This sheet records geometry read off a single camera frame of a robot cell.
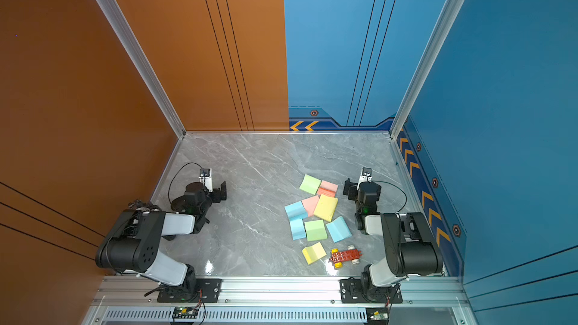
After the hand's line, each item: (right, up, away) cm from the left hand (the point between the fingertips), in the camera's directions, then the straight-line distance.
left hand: (214, 179), depth 95 cm
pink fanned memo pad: (+49, -4, +1) cm, 49 cm away
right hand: (+62, 0, -1) cm, 62 cm away
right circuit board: (+61, -40, -24) cm, 77 cm away
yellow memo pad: (+47, -11, -3) cm, 49 cm away
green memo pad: (+41, -3, +5) cm, 42 cm away
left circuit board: (0, -40, -24) cm, 47 cm away
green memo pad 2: (+43, -19, -8) cm, 47 cm away
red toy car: (+55, -25, -16) cm, 62 cm away
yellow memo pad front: (+42, -25, -15) cm, 51 cm away
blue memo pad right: (+51, -18, -10) cm, 55 cm away
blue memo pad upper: (+35, -13, -3) cm, 37 cm away
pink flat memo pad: (+41, -11, -1) cm, 42 cm away
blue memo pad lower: (+36, -19, -8) cm, 41 cm away
